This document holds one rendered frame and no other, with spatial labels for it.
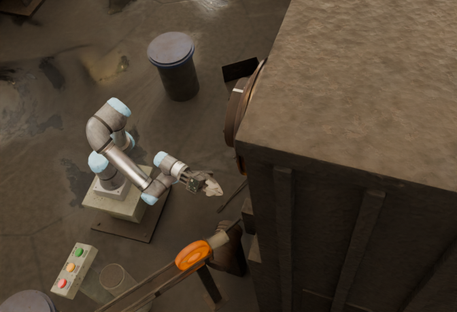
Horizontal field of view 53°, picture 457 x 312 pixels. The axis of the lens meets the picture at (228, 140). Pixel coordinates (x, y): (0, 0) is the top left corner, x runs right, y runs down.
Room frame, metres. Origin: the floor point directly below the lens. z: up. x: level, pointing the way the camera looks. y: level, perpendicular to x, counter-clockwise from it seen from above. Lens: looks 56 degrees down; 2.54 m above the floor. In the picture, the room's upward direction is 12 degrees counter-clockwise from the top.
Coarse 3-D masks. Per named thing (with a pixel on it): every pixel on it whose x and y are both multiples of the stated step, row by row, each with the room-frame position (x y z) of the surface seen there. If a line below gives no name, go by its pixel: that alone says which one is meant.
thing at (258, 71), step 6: (264, 60) 1.14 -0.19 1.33; (258, 66) 1.10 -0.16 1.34; (264, 66) 1.11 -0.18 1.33; (258, 72) 1.08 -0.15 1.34; (252, 78) 1.04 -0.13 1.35; (258, 78) 1.05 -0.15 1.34; (252, 84) 1.02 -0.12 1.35; (252, 90) 1.00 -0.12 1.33; (246, 96) 0.98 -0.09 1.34; (246, 102) 0.96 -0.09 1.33; (246, 108) 0.95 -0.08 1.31; (240, 120) 0.92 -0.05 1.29; (240, 156) 0.86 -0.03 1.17; (240, 162) 0.85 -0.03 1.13; (240, 168) 0.85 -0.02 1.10
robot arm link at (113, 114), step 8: (112, 104) 1.37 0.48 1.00; (120, 104) 1.37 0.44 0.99; (104, 112) 1.34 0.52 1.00; (112, 112) 1.33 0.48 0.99; (120, 112) 1.34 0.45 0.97; (128, 112) 1.35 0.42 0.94; (104, 120) 1.30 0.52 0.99; (112, 120) 1.30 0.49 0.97; (120, 120) 1.32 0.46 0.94; (112, 128) 1.28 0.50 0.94; (120, 128) 1.33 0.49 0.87; (112, 136) 1.37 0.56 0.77; (120, 136) 1.37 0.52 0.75; (128, 136) 1.47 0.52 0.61; (120, 144) 1.40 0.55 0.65; (128, 144) 1.43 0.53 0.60
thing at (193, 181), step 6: (186, 168) 1.09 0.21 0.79; (180, 174) 1.05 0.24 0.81; (186, 174) 1.05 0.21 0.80; (192, 174) 1.04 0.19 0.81; (198, 174) 1.04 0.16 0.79; (180, 180) 1.04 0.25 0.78; (186, 180) 1.02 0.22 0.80; (192, 180) 1.01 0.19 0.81; (198, 180) 1.00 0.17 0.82; (204, 180) 1.02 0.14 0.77; (186, 186) 1.00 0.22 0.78; (192, 186) 0.99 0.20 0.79; (198, 186) 0.98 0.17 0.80; (204, 186) 1.00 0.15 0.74; (192, 192) 0.97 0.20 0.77
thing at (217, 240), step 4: (220, 232) 0.79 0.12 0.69; (224, 232) 0.78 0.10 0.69; (216, 236) 0.78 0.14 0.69; (220, 236) 0.77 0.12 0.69; (224, 236) 0.77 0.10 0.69; (208, 240) 0.76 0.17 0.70; (212, 240) 0.76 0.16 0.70; (216, 240) 0.76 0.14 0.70; (220, 240) 0.76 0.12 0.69; (224, 240) 0.76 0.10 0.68; (228, 240) 0.76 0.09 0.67; (212, 244) 0.74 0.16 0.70; (216, 244) 0.74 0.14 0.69; (220, 244) 0.74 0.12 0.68; (216, 248) 0.73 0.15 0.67
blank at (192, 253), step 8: (200, 240) 0.75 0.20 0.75; (184, 248) 0.72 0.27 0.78; (192, 248) 0.71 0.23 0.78; (200, 248) 0.71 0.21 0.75; (208, 248) 0.73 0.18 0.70; (184, 256) 0.69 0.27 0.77; (192, 256) 0.72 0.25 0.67; (200, 256) 0.71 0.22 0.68; (176, 264) 0.68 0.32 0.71; (184, 264) 0.68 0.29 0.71
